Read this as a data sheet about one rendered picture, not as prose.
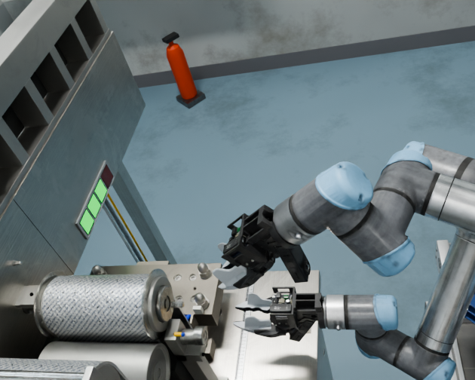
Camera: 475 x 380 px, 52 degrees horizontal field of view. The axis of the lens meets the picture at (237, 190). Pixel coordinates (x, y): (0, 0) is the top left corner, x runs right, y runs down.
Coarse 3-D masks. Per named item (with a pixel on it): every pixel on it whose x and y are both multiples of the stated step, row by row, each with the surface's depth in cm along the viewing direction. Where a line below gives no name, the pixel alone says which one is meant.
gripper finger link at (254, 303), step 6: (252, 294) 114; (252, 300) 115; (258, 300) 115; (264, 300) 114; (270, 300) 114; (240, 306) 117; (246, 306) 116; (252, 306) 116; (258, 306) 116; (264, 306) 115; (264, 312) 116
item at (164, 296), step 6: (162, 288) 103; (168, 288) 105; (162, 294) 102; (168, 294) 105; (156, 300) 101; (162, 300) 102; (168, 300) 105; (156, 306) 101; (162, 306) 101; (168, 306) 104; (156, 312) 101; (162, 312) 101; (168, 312) 104; (162, 318) 101; (168, 318) 104
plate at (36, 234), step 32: (96, 64) 149; (96, 96) 147; (128, 96) 168; (64, 128) 131; (96, 128) 146; (128, 128) 167; (64, 160) 130; (96, 160) 145; (32, 192) 117; (64, 192) 129; (0, 224) 106; (32, 224) 116; (64, 224) 128; (0, 256) 105; (32, 256) 115; (64, 256) 127; (0, 288) 105; (0, 320) 104; (32, 320) 114; (0, 352) 104; (32, 352) 113
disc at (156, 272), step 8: (152, 272) 103; (160, 272) 106; (152, 280) 102; (144, 288) 99; (144, 296) 98; (144, 304) 98; (144, 312) 98; (144, 320) 98; (144, 328) 98; (152, 336) 101; (160, 336) 104
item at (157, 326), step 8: (160, 280) 104; (168, 280) 108; (152, 288) 100; (152, 296) 100; (152, 304) 99; (152, 312) 99; (152, 320) 99; (168, 320) 106; (152, 328) 101; (160, 328) 102
